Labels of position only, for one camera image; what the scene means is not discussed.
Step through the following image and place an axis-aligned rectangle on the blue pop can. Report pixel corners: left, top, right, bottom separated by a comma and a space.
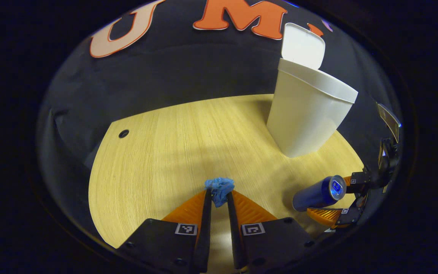
292, 175, 347, 212

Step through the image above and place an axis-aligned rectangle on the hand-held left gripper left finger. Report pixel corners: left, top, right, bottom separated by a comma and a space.
117, 190, 213, 274

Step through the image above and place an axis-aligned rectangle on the black backdrop cloth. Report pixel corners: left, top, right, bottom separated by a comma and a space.
36, 0, 402, 244

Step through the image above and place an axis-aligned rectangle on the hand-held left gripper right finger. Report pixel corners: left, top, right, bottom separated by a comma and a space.
227, 190, 315, 272

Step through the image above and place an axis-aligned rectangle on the white desktop garbage bin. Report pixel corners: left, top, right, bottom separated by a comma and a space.
267, 22, 359, 158

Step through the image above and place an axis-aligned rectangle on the blue paper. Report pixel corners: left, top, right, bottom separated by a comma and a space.
204, 177, 235, 208

